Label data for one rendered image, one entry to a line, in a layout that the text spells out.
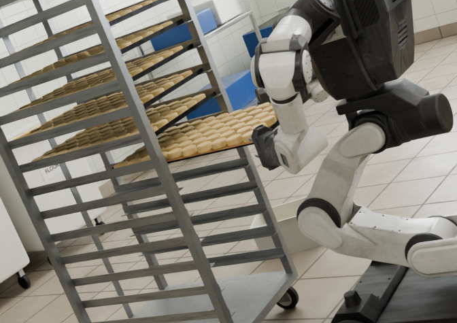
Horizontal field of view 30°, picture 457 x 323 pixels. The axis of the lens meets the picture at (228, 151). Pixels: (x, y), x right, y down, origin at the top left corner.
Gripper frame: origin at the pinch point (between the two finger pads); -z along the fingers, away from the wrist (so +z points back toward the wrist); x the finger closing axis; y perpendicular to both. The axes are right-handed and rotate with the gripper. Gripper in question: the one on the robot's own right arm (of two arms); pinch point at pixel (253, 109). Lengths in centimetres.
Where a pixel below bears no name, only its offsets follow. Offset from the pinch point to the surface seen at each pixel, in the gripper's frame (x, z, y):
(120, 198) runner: -8, -53, 6
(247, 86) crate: -51, 78, -335
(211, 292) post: -44, -39, 24
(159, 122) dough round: 10.7, -32.7, 11.5
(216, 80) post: 13.1, -6.8, -7.5
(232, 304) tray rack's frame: -63, -31, -4
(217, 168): -17.9, -16.2, -16.3
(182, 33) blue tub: 6, 42, -310
